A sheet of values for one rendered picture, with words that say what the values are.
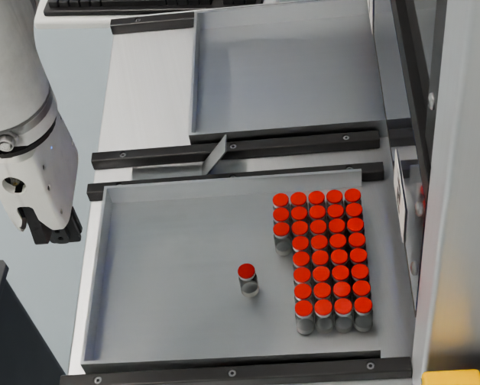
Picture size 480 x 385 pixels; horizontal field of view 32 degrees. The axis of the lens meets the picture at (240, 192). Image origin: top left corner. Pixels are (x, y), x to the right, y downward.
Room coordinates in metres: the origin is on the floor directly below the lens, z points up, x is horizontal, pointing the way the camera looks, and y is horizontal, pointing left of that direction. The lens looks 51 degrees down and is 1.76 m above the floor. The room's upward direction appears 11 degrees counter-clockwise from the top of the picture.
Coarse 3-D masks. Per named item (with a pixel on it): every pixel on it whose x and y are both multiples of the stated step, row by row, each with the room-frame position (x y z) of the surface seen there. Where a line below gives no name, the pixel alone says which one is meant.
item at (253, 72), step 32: (320, 0) 1.02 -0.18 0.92; (352, 0) 1.01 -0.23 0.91; (224, 32) 1.03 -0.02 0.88; (256, 32) 1.01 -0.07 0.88; (288, 32) 1.00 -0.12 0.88; (320, 32) 0.99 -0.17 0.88; (352, 32) 0.97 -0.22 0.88; (192, 64) 0.93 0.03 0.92; (224, 64) 0.95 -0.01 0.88; (256, 64) 0.94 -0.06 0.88; (288, 64) 0.93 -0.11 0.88; (320, 64) 0.92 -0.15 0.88; (352, 64) 0.90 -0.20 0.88; (192, 96) 0.87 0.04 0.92; (224, 96) 0.89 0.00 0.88; (256, 96) 0.87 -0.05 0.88; (288, 96) 0.86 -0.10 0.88; (320, 96) 0.85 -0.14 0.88; (352, 96) 0.84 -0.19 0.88; (192, 128) 0.81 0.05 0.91; (224, 128) 0.82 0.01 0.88; (256, 128) 0.78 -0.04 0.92; (288, 128) 0.77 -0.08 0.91; (320, 128) 0.77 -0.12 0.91; (352, 128) 0.76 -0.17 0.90; (384, 128) 0.75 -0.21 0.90
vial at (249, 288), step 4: (256, 276) 0.55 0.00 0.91; (240, 280) 0.54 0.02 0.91; (244, 280) 0.54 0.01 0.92; (248, 280) 0.54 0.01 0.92; (252, 280) 0.54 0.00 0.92; (256, 280) 0.54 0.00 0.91; (240, 284) 0.54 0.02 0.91; (244, 284) 0.54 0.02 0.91; (248, 284) 0.54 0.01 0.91; (252, 284) 0.54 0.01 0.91; (256, 284) 0.54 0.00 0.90; (244, 288) 0.54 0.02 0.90; (248, 288) 0.54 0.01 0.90; (252, 288) 0.54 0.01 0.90; (256, 288) 0.54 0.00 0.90; (244, 292) 0.54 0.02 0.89; (248, 292) 0.54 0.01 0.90; (252, 292) 0.54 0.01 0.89; (256, 292) 0.54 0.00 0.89; (248, 296) 0.54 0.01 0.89; (252, 296) 0.54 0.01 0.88
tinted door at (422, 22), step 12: (408, 0) 0.62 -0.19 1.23; (420, 0) 0.55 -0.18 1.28; (432, 0) 0.50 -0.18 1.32; (408, 12) 0.62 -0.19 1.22; (420, 12) 0.55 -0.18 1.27; (432, 12) 0.50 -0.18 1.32; (420, 24) 0.55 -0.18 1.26; (432, 24) 0.50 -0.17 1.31; (420, 36) 0.54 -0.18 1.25; (432, 36) 0.49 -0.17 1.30; (420, 48) 0.54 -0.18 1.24; (432, 48) 0.49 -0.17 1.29; (420, 60) 0.53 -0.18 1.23; (420, 72) 0.53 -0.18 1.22
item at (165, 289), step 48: (144, 192) 0.72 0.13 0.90; (192, 192) 0.71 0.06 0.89; (240, 192) 0.70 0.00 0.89; (288, 192) 0.69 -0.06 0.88; (144, 240) 0.65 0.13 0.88; (192, 240) 0.64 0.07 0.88; (240, 240) 0.63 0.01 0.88; (96, 288) 0.58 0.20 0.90; (144, 288) 0.58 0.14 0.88; (192, 288) 0.57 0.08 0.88; (240, 288) 0.55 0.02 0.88; (288, 288) 0.54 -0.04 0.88; (96, 336) 0.52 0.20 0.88; (144, 336) 0.51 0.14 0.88; (192, 336) 0.50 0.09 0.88; (240, 336) 0.49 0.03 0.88; (288, 336) 0.48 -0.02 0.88; (336, 336) 0.47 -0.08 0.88
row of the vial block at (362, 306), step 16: (352, 192) 0.63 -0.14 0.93; (352, 208) 0.61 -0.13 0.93; (352, 224) 0.59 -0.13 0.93; (352, 240) 0.56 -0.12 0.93; (352, 256) 0.54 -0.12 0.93; (352, 272) 0.52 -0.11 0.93; (368, 272) 0.51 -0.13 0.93; (352, 288) 0.50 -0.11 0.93; (368, 288) 0.49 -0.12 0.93; (352, 304) 0.50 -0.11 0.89; (368, 304) 0.47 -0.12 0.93; (368, 320) 0.46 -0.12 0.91
